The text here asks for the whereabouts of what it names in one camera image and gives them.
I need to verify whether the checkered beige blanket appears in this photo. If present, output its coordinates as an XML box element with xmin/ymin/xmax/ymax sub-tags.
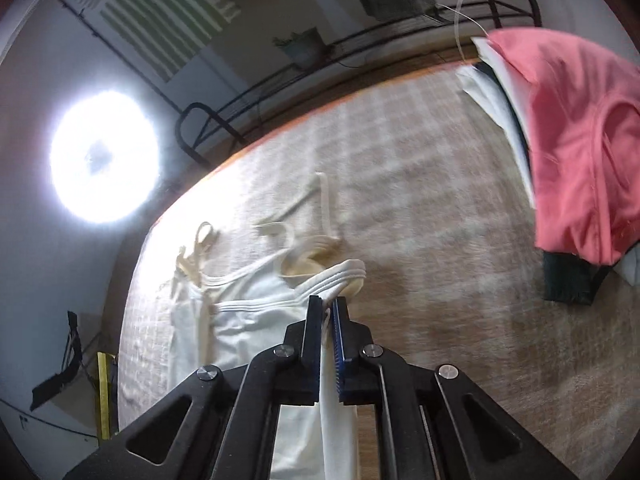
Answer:
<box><xmin>116</xmin><ymin>60</ymin><xmax>640</xmax><ymax>480</ymax></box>

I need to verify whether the potted plant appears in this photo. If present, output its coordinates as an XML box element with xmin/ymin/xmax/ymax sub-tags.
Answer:
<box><xmin>272</xmin><ymin>26</ymin><xmax>335</xmax><ymax>70</ymax></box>

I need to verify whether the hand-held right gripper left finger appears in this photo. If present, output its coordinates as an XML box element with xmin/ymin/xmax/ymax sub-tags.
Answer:
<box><xmin>64</xmin><ymin>295</ymin><xmax>323</xmax><ymax>480</ymax></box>

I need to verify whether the white folded cloth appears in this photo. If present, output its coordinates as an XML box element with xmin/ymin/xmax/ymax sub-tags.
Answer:
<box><xmin>456</xmin><ymin>37</ymin><xmax>538</xmax><ymax>211</ymax></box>

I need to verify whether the white cord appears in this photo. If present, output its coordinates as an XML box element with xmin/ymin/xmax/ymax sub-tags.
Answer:
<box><xmin>431</xmin><ymin>0</ymin><xmax>491</xmax><ymax>63</ymax></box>

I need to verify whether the round bright lamp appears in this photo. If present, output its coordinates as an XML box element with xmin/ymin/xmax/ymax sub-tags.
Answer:
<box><xmin>49</xmin><ymin>90</ymin><xmax>161</xmax><ymax>225</ymax></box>

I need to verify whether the green striped white cloth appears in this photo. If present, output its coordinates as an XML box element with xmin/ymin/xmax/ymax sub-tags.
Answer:
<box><xmin>67</xmin><ymin>0</ymin><xmax>242</xmax><ymax>82</ymax></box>

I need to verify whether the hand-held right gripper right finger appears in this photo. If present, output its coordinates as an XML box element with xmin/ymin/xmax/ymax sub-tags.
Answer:
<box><xmin>332</xmin><ymin>296</ymin><xmax>581</xmax><ymax>480</ymax></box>

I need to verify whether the black stand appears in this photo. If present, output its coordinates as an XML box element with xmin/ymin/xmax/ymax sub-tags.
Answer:
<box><xmin>30</xmin><ymin>311</ymin><xmax>88</xmax><ymax>411</ymax></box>

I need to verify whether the white camisole top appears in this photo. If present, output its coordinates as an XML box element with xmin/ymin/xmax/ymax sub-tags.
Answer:
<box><xmin>167</xmin><ymin>172</ymin><xmax>368</xmax><ymax>480</ymax></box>

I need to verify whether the pink garment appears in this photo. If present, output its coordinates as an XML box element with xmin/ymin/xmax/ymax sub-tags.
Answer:
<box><xmin>486</xmin><ymin>27</ymin><xmax>640</xmax><ymax>266</ymax></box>

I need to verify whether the yellow stick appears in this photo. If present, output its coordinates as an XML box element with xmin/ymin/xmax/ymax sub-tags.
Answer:
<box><xmin>96</xmin><ymin>352</ymin><xmax>111</xmax><ymax>441</ymax></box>

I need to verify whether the dark green garment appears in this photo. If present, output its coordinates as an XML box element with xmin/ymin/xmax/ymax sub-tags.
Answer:
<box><xmin>542</xmin><ymin>250</ymin><xmax>616</xmax><ymax>306</ymax></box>

